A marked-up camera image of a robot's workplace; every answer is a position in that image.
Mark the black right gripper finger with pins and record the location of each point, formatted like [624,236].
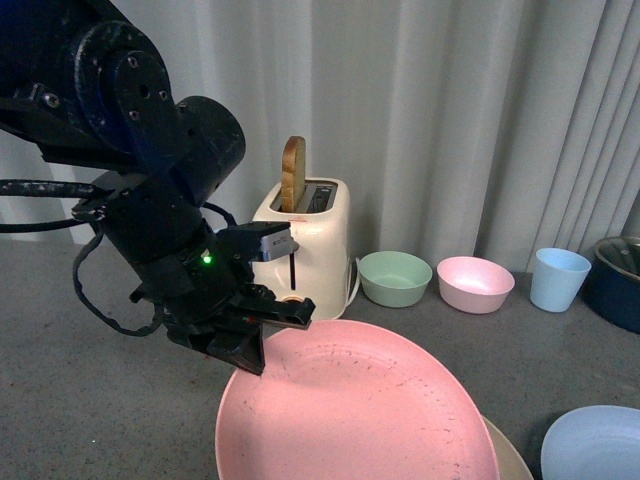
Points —
[257,304]

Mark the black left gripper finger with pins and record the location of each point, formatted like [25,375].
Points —
[243,349]

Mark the pink plastic plate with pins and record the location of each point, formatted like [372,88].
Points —
[349,400]

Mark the glass pot lid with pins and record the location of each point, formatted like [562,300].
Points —
[621,254]

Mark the light blue plastic plate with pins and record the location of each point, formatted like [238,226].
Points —
[594,442]

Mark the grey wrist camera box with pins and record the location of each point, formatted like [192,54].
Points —
[260,241]

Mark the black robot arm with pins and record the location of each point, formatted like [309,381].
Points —
[89,89]

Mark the beige plastic plate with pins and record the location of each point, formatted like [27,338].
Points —
[511,464]

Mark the grey pleated curtain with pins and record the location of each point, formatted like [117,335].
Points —
[486,128]

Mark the dark blue pot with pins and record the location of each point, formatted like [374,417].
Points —
[612,296]

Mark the cream two-slot toaster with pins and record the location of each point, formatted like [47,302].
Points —
[320,226]

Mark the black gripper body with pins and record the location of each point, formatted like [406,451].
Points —
[194,281]

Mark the pink plastic bowl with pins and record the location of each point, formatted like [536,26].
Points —
[473,285]

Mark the green plastic bowl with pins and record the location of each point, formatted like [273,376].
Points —
[394,279]

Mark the brown bread slice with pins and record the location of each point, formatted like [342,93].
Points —
[293,173]

